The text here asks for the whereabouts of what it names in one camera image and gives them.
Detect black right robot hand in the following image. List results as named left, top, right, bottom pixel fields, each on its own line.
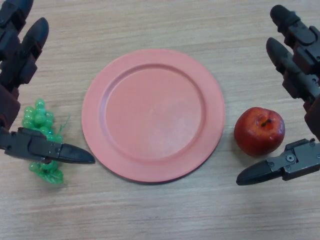
left=236, top=4, right=320, bottom=186

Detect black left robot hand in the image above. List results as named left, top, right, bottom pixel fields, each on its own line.
left=0, top=0, right=96, bottom=165

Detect green grapes bunch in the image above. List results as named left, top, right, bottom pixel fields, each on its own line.
left=21, top=98, right=72, bottom=186

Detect pink round plate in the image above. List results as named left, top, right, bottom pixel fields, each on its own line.
left=81, top=48, right=226, bottom=185

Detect red apple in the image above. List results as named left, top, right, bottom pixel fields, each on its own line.
left=233, top=106, right=286, bottom=158

